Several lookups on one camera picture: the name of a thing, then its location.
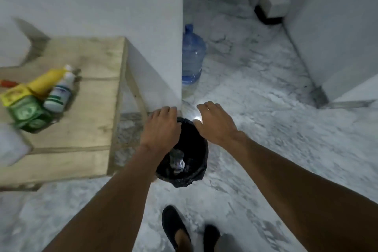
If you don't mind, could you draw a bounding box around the black bin with bag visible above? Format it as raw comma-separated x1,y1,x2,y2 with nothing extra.
155,117,209,188

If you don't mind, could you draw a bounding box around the person's left black shoe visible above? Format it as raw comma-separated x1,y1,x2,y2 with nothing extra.
161,205,193,252

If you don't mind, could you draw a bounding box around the person's right forearm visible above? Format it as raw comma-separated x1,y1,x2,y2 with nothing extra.
227,134,378,252

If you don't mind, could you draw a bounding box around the person's right black shoe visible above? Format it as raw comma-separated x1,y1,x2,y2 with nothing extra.
203,224,221,252

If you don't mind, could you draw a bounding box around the large white block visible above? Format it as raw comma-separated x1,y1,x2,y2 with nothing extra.
259,0,291,19

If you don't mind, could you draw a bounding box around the person's black shoe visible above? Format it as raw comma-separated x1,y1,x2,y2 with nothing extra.
161,205,193,252
203,224,221,252

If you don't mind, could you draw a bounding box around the person's left forearm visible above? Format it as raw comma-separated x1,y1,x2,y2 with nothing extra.
44,143,173,252

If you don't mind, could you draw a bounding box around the white bottle with green label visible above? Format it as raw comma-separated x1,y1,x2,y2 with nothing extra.
44,72,77,113

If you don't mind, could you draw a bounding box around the yellow bottle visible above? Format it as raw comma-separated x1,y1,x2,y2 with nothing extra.
27,64,74,99

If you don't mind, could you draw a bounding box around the yellow box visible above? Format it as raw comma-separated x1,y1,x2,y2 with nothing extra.
0,85,33,107

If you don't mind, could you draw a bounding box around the crumpled trash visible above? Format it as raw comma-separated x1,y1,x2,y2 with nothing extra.
169,149,186,174

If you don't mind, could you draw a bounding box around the blue water jug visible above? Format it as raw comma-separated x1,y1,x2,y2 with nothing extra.
181,23,207,87

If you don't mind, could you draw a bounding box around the green box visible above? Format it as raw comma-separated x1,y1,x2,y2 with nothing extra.
8,95,54,133

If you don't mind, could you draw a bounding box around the wooden table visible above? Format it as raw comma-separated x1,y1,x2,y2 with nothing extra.
0,36,149,192

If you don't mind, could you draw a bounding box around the person's left hand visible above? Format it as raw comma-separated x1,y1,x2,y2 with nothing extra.
141,106,182,155

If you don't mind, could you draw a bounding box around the person's right hand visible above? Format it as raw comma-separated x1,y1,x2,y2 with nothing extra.
193,101,246,148

